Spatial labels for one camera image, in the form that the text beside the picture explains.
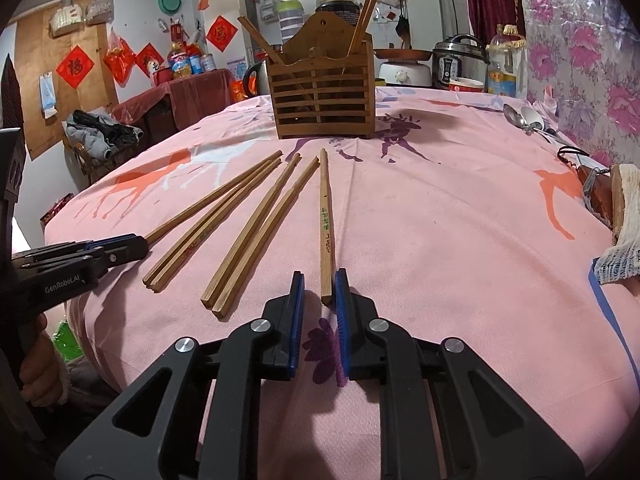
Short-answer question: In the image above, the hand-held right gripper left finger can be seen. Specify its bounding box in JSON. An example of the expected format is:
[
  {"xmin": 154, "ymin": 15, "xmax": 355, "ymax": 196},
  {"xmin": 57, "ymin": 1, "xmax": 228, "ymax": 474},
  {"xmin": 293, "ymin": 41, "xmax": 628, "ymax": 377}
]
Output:
[{"xmin": 54, "ymin": 271, "xmax": 305, "ymax": 480}]

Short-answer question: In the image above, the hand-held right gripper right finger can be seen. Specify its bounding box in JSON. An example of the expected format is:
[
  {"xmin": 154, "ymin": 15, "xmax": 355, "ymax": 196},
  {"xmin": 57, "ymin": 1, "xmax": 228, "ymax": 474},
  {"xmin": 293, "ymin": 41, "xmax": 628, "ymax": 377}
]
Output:
[{"xmin": 334, "ymin": 267, "xmax": 586, "ymax": 480}]

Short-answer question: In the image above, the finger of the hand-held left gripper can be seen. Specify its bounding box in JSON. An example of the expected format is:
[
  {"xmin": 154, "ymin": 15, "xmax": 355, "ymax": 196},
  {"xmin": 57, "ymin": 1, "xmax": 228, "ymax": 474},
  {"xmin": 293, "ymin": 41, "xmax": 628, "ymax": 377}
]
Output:
[
  {"xmin": 12, "ymin": 233, "xmax": 142, "ymax": 267},
  {"xmin": 22, "ymin": 238, "xmax": 151, "ymax": 287}
]

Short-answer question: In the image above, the brown wooden chopstick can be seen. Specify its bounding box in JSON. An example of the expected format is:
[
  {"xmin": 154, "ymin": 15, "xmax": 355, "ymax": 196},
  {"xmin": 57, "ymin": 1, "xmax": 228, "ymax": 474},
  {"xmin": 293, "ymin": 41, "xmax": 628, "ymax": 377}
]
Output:
[
  {"xmin": 350, "ymin": 0, "xmax": 380, "ymax": 56},
  {"xmin": 244, "ymin": 19, "xmax": 289, "ymax": 68},
  {"xmin": 236, "ymin": 15, "xmax": 287, "ymax": 67},
  {"xmin": 319, "ymin": 148, "xmax": 337, "ymax": 306},
  {"xmin": 347, "ymin": 7, "xmax": 373, "ymax": 57},
  {"xmin": 144, "ymin": 150, "xmax": 283, "ymax": 246}
]

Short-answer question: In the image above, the group of wooden chopsticks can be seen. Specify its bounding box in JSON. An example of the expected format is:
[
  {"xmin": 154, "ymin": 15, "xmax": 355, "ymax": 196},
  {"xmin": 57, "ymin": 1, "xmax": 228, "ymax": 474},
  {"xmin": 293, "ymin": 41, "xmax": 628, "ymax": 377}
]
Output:
[{"xmin": 142, "ymin": 152, "xmax": 321, "ymax": 320}]

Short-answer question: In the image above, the wooden chopstick holder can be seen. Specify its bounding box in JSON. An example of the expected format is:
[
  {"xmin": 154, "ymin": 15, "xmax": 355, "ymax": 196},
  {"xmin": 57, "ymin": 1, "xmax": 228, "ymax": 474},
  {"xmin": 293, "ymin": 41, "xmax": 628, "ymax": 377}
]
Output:
[{"xmin": 267, "ymin": 12, "xmax": 377, "ymax": 140}]

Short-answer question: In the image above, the person's left hand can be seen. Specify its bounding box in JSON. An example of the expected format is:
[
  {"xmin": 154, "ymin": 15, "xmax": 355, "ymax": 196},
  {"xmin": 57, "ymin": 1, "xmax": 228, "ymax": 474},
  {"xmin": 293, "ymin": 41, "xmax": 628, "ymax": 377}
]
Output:
[{"xmin": 19, "ymin": 327, "xmax": 65, "ymax": 407}]

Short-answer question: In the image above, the green plastic bag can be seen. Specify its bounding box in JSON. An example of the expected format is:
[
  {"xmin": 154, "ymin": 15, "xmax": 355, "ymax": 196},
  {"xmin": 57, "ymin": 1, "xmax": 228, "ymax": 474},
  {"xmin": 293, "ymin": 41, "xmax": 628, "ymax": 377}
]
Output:
[{"xmin": 52, "ymin": 321, "xmax": 81, "ymax": 359}]

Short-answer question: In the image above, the colourful cardboard box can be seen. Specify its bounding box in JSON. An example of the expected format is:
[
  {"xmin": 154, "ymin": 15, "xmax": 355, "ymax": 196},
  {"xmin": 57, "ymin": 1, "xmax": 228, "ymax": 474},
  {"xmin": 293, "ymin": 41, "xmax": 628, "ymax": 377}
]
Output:
[{"xmin": 39, "ymin": 194, "xmax": 75, "ymax": 226}]

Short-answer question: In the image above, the wicker chair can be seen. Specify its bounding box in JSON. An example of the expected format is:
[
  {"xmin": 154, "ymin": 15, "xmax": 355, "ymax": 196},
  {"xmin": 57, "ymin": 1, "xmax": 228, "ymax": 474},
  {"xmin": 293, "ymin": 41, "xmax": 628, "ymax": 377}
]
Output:
[{"xmin": 75, "ymin": 142, "xmax": 146, "ymax": 189}]

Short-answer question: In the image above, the pile of dark jackets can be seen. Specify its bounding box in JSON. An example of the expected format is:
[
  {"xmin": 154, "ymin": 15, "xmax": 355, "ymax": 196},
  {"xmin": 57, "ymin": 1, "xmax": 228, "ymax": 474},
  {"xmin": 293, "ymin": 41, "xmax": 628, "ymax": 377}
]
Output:
[{"xmin": 62, "ymin": 109, "xmax": 146, "ymax": 161}]

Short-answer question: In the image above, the pink deer print tablecloth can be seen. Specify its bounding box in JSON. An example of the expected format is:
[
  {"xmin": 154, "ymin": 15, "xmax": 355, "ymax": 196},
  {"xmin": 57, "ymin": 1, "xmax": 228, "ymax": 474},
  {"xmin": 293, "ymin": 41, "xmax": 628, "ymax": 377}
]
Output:
[{"xmin": 44, "ymin": 85, "xmax": 640, "ymax": 480}]

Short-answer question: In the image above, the wooden door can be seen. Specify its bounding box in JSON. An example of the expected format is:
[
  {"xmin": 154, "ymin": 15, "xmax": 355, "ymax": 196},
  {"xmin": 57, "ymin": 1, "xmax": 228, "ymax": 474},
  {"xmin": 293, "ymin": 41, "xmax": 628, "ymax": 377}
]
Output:
[{"xmin": 14, "ymin": 7, "xmax": 119, "ymax": 161}]

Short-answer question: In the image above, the blue face mask pack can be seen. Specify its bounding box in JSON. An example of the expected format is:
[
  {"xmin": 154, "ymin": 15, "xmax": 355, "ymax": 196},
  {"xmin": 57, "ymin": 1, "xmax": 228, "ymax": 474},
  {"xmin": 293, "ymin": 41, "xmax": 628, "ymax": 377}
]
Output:
[{"xmin": 40, "ymin": 72, "xmax": 57, "ymax": 119}]

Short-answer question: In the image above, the dark hanging coat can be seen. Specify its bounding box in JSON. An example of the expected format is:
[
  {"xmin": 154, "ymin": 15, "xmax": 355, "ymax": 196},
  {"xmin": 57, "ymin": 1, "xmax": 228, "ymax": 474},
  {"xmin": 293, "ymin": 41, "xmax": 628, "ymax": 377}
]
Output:
[{"xmin": 0, "ymin": 55, "xmax": 26, "ymax": 131}]

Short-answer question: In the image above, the red diamond paper on door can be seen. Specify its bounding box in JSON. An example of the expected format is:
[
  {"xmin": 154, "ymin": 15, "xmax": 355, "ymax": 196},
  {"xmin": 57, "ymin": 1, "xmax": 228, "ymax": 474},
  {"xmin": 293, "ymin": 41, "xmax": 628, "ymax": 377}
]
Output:
[{"xmin": 55, "ymin": 45, "xmax": 96, "ymax": 90}]

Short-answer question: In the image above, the table with red cloth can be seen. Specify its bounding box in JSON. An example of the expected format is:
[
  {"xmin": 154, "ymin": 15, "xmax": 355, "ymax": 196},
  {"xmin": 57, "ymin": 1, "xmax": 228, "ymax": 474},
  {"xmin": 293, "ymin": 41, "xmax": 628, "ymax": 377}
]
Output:
[{"xmin": 111, "ymin": 69, "xmax": 236, "ymax": 132}]

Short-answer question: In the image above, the red plastic bag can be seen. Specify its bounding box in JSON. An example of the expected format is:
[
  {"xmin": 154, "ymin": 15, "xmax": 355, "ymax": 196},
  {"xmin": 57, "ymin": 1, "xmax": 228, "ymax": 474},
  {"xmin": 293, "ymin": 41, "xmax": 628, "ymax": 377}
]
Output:
[{"xmin": 103, "ymin": 30, "xmax": 137, "ymax": 86}]

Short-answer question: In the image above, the large yellow oil bottle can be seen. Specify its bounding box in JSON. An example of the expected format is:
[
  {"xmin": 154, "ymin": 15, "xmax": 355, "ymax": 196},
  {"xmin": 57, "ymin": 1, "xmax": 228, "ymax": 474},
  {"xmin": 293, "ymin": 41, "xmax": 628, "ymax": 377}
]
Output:
[{"xmin": 168, "ymin": 42, "xmax": 193, "ymax": 79}]

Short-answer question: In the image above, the steel electric kettle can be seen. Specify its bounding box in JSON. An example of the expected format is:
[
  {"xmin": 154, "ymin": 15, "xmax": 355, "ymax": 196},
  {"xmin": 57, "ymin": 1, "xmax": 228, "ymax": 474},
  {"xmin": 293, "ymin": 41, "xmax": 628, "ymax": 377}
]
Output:
[{"xmin": 243, "ymin": 60, "xmax": 269, "ymax": 99}]

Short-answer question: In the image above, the woven handbag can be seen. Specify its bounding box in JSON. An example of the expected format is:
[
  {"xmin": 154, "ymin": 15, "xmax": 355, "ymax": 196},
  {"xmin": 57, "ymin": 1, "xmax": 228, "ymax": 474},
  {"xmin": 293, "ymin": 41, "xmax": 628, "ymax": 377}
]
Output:
[
  {"xmin": 84, "ymin": 0, "xmax": 115, "ymax": 26},
  {"xmin": 48, "ymin": 0, "xmax": 84, "ymax": 37}
]

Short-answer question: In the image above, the red diamond paper on refrigerator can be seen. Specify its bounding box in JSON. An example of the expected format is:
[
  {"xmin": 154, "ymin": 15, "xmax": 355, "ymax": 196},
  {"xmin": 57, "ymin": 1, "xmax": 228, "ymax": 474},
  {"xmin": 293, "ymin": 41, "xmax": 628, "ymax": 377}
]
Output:
[{"xmin": 206, "ymin": 16, "xmax": 239, "ymax": 54}]

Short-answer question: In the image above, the white refrigerator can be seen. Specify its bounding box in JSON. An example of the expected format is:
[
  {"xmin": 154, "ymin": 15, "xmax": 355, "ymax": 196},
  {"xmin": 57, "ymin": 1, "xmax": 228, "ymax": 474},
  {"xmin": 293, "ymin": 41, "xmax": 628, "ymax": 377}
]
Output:
[{"xmin": 200, "ymin": 0, "xmax": 261, "ymax": 86}]

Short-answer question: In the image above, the white electric cooker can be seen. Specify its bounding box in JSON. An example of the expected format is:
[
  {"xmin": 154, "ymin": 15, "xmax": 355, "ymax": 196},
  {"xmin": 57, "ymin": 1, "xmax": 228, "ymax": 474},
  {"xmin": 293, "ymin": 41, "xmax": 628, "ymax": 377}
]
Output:
[{"xmin": 378, "ymin": 60, "xmax": 432, "ymax": 89}]

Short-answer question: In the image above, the large metal spoon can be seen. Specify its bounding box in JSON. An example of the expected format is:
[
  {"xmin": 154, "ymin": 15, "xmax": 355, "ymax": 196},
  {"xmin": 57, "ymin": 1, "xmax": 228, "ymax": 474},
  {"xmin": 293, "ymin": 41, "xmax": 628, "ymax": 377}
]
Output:
[{"xmin": 502, "ymin": 104, "xmax": 556, "ymax": 137}]

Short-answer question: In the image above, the red white bowl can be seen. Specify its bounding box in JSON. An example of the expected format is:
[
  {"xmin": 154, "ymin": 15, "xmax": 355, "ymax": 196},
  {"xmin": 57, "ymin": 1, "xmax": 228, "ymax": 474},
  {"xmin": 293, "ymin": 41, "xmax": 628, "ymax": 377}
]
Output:
[{"xmin": 448, "ymin": 77, "xmax": 486, "ymax": 94}]

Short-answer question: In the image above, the brown frying pan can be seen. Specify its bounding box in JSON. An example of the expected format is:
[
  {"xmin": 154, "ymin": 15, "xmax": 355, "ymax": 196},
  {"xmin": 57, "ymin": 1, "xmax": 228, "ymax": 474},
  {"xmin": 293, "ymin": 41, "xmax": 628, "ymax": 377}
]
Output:
[{"xmin": 374, "ymin": 48, "xmax": 433, "ymax": 61}]

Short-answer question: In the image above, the plastic drawer unit green lid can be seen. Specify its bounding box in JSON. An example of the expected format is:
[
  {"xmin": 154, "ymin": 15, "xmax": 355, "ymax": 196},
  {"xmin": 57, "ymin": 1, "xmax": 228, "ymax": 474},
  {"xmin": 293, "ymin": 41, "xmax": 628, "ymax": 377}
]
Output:
[{"xmin": 277, "ymin": 0, "xmax": 306, "ymax": 44}]

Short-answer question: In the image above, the white ceramic spoon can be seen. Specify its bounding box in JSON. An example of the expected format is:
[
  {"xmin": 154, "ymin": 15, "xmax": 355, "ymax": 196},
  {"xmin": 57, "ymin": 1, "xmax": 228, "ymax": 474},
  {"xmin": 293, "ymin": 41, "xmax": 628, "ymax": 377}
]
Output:
[{"xmin": 520, "ymin": 106, "xmax": 547, "ymax": 131}]

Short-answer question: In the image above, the brown leather case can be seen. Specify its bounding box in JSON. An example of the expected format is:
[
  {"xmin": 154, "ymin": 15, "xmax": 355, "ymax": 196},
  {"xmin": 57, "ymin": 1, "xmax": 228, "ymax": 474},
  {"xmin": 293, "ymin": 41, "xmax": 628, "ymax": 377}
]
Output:
[{"xmin": 577, "ymin": 164, "xmax": 616, "ymax": 231}]

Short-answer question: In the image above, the silver black pressure cooker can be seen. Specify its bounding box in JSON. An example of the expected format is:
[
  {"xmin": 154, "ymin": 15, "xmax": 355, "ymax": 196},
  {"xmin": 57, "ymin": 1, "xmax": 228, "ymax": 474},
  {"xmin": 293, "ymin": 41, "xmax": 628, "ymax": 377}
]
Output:
[{"xmin": 432, "ymin": 34, "xmax": 490, "ymax": 92}]

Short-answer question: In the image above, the clear plastic oil bottle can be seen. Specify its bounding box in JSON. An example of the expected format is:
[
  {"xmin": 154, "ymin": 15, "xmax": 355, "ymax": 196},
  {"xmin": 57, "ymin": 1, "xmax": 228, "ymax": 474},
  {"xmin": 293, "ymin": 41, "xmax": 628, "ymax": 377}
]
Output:
[{"xmin": 486, "ymin": 25, "xmax": 529, "ymax": 99}]

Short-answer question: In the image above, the white knitted cloth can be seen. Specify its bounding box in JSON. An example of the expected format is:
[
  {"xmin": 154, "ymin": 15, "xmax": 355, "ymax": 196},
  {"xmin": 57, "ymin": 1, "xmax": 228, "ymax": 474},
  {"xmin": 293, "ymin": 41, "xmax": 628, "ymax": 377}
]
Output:
[{"xmin": 595, "ymin": 162, "xmax": 640, "ymax": 286}]

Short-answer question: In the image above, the red diamond paper on wall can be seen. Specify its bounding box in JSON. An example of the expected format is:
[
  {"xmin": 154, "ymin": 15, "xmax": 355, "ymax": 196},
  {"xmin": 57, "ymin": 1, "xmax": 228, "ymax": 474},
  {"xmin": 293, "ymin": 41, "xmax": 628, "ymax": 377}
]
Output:
[{"xmin": 135, "ymin": 43, "xmax": 166, "ymax": 79}]

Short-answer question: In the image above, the floral plastic wall sheet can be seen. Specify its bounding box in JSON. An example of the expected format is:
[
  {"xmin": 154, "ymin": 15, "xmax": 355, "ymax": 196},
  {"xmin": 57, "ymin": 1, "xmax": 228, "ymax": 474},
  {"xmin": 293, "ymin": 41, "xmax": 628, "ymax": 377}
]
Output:
[{"xmin": 515, "ymin": 0, "xmax": 640, "ymax": 171}]

